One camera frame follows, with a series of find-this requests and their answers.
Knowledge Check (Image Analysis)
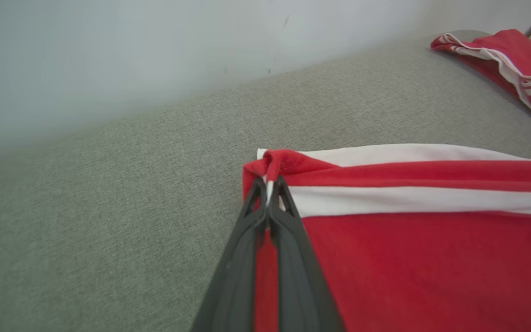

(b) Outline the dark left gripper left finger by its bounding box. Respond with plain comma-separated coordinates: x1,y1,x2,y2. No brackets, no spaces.
191,177,269,332

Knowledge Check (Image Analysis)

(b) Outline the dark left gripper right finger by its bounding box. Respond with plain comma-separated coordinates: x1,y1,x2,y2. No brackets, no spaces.
269,175,346,332

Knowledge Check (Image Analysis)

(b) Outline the red jersey with white sleeves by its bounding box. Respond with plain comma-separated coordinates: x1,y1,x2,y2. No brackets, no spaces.
430,29,531,125

